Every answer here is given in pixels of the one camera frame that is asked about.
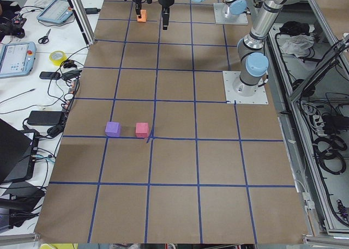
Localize teach pendant tablet near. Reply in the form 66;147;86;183
1;41;37;78

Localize teach pendant tablet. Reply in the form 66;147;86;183
1;41;37;78
37;0;73;25

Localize yellow tape roll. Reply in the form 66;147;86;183
49;50;68;66

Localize black phone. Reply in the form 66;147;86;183
39;71;61;80

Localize purple foam block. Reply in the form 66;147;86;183
105;122;122;137

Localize teach pendant tablet far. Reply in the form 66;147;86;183
37;0;73;25

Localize black handled scissors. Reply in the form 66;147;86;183
38;29;51;45

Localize black laptop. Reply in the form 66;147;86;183
1;120;39;184

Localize aluminium frame post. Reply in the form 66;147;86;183
67;0;95;46

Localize black power adapter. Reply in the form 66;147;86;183
27;111;63;126

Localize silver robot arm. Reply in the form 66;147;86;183
124;0;247;19
191;0;300;97

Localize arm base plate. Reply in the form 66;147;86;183
213;3;248;25
222;71;269;105

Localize pink foam block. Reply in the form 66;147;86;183
135;122;149;138

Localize orange foam block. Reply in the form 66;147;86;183
137;9;147;22

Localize crumpled white cloth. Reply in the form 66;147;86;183
280;35;315;58

